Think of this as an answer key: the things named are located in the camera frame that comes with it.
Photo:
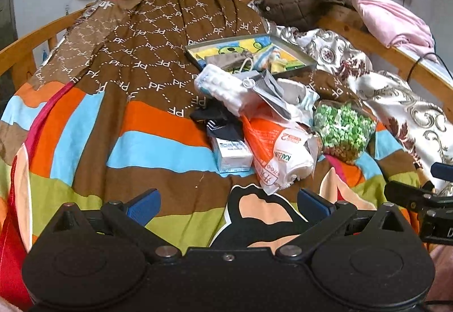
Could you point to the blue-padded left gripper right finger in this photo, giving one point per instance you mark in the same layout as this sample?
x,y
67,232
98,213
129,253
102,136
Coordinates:
x,y
313,207

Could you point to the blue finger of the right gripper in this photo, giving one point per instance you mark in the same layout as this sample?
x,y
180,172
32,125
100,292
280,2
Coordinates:
x,y
442,171

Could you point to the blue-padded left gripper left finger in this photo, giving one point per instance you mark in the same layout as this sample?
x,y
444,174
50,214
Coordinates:
x,y
144,207

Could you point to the black dark socks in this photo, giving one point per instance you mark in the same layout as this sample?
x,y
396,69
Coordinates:
x,y
219,123

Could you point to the white patterned baby cloth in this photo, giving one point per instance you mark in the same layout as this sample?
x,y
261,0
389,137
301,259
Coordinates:
x,y
227,89

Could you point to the beige striped socks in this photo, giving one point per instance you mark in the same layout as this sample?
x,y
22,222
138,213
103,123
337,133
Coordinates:
x,y
275,60

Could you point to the grey face mask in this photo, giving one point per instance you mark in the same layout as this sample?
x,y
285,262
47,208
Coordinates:
x,y
230,62

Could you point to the white floral satin quilt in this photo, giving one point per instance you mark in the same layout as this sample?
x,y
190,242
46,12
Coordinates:
x,y
418,127

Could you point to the orange white plastic bag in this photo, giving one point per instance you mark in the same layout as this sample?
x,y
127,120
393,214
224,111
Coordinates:
x,y
282,155

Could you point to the bag of green peas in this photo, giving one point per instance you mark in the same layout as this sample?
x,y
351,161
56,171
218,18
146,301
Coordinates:
x,y
344,128

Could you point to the white blue tissue box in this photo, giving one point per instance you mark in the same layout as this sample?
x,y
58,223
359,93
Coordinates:
x,y
231,156

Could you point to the brown colourful striped blanket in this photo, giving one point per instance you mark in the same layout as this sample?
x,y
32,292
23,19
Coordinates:
x,y
108,117

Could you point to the pink folded blanket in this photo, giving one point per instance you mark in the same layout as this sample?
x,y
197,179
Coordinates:
x,y
395,26

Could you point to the metal tray with drawing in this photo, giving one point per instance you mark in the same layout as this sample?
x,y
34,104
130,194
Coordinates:
x,y
247,45

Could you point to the dark wooden door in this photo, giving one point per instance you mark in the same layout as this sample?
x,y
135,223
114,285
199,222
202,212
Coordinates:
x,y
8,35

